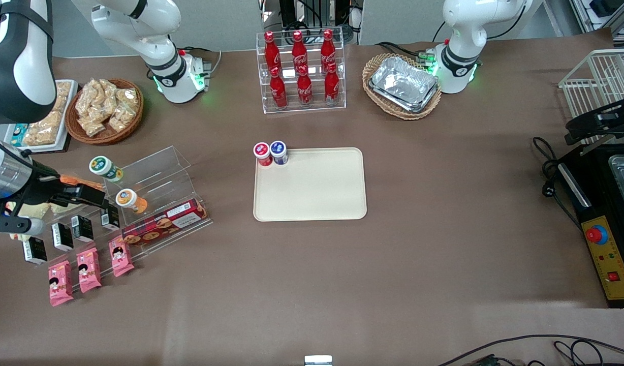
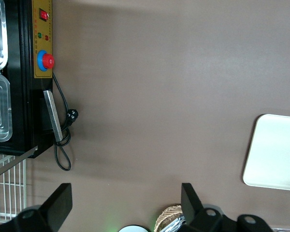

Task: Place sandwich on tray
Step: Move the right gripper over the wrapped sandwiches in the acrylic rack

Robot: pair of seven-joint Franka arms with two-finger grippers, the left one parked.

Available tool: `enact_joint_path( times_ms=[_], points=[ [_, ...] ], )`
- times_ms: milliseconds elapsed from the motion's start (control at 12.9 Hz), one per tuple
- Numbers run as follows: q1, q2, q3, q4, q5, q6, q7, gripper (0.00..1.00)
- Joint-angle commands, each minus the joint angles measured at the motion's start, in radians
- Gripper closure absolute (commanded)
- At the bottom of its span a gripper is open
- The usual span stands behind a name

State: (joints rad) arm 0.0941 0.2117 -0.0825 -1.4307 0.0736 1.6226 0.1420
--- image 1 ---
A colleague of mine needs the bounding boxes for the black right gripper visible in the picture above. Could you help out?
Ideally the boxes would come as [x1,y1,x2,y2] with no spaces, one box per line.
[18,171,108,207]

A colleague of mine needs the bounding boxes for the triangle sandwich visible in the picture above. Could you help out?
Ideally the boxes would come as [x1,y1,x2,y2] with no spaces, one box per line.
[50,174,105,215]
[0,200,51,242]

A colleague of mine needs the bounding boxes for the beige plastic tray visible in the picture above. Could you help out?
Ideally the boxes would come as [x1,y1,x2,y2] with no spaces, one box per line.
[253,147,367,222]

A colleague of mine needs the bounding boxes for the aluminium foil tray stack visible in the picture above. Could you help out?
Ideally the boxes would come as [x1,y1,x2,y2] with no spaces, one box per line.
[369,56,440,112]

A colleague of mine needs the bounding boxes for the small black carton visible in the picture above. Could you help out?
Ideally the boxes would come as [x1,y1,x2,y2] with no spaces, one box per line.
[71,215,94,243]
[51,223,75,252]
[100,206,120,230]
[22,236,48,265]

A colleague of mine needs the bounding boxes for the green lid cup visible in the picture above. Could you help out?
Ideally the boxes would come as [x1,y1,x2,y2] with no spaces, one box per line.
[89,156,123,184]

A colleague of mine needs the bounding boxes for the orange lid cup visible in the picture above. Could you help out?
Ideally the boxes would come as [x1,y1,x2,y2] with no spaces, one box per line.
[115,189,148,214]

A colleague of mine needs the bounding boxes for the brown wicker basket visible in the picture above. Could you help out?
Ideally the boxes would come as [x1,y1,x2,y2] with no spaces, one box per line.
[66,78,144,145]

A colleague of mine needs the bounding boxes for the pink snack packet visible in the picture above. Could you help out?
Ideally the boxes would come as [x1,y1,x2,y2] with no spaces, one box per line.
[77,248,102,293]
[109,238,135,278]
[48,260,74,307]

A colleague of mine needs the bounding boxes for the clear bag of snacks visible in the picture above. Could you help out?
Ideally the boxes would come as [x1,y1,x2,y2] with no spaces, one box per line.
[99,79,120,118]
[76,79,102,116]
[116,87,140,110]
[78,116,107,137]
[109,104,136,133]

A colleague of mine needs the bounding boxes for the clear acrylic display shelf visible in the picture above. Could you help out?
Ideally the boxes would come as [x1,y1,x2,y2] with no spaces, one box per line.
[10,146,213,295]

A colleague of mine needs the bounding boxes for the red cookie box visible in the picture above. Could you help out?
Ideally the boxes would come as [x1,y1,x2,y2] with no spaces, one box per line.
[121,199,209,247]

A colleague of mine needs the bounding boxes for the white rectangular bin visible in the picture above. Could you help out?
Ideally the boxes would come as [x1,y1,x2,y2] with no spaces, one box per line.
[5,80,79,154]

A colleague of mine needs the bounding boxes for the teal label cracker pack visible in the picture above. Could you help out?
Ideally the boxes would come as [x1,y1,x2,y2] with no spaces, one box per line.
[54,81,72,113]
[10,109,66,148]

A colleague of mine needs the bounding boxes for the red lid cup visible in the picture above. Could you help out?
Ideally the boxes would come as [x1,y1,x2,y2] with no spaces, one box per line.
[253,142,273,167]

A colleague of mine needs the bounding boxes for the blue lid cup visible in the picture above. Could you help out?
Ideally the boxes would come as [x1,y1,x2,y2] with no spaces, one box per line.
[269,141,289,166]

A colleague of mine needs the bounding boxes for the red cola bottle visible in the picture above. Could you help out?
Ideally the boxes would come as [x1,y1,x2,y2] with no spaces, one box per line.
[324,62,340,105]
[297,65,314,106]
[269,66,288,109]
[292,30,308,74]
[264,32,282,77]
[321,29,337,72]

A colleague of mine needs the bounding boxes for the clear acrylic bottle rack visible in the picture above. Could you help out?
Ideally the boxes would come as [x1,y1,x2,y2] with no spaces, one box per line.
[256,28,347,114]

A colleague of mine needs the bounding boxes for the black background equipment rack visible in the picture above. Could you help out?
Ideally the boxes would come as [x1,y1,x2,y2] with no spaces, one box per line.
[260,0,364,44]

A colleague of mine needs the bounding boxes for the light wicker basket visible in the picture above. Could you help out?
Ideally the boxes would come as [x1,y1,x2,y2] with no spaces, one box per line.
[362,53,442,120]

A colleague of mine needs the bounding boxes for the black sealing machine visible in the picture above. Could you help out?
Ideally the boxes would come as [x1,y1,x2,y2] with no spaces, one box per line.
[556,142,624,309]

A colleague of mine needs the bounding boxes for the red emergency stop button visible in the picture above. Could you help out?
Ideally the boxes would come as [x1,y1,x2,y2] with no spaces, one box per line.
[585,225,608,246]

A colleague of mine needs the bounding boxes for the yellow control panel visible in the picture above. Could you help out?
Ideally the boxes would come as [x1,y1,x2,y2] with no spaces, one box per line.
[581,216,624,300]

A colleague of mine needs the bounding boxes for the grey arm base cable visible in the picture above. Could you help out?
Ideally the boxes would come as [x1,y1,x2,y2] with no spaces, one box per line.
[182,47,222,77]

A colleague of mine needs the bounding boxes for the black arm base cables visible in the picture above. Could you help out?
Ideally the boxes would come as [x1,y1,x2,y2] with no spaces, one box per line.
[377,41,435,64]

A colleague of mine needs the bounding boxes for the long black floor cable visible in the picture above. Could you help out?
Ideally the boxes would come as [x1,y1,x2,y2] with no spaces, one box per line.
[439,334,624,366]

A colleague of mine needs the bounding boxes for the black power cable with plug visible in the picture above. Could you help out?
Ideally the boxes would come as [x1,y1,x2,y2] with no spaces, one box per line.
[532,136,587,229]

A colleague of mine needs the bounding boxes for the black lever handle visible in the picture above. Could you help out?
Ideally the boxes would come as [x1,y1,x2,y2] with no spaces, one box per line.
[565,99,624,146]

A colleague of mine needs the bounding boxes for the white wire basket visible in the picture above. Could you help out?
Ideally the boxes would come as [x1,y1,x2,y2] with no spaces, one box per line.
[558,48,624,145]

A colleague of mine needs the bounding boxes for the aluminium frame shelf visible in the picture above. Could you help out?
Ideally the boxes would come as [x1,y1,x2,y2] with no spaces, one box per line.
[570,0,624,42]

